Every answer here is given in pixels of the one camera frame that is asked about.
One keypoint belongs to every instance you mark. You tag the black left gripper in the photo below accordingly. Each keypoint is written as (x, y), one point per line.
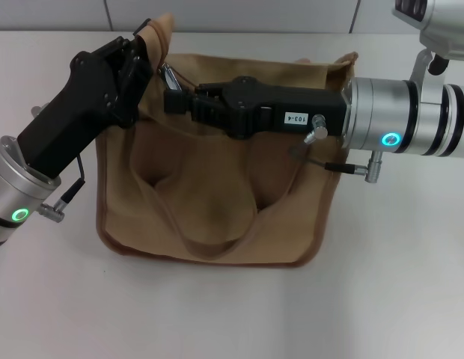
(75, 116)

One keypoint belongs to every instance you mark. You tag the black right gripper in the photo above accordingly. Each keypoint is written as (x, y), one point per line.
(292, 104)

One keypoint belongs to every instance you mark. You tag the silver metal zipper pull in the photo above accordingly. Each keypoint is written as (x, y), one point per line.
(172, 80)

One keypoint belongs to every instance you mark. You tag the khaki canvas food bag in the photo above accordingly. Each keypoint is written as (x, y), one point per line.
(202, 194)

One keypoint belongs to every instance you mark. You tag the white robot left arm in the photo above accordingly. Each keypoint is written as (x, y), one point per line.
(18, 190)

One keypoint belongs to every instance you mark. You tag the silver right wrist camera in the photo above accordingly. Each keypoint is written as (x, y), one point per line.
(441, 33)

